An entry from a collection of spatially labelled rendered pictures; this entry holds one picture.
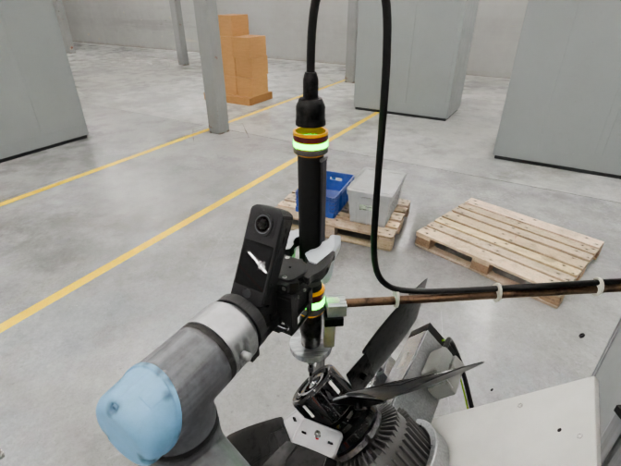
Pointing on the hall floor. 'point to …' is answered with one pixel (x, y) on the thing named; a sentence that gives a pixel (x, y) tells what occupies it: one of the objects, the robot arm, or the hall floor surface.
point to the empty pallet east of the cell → (510, 245)
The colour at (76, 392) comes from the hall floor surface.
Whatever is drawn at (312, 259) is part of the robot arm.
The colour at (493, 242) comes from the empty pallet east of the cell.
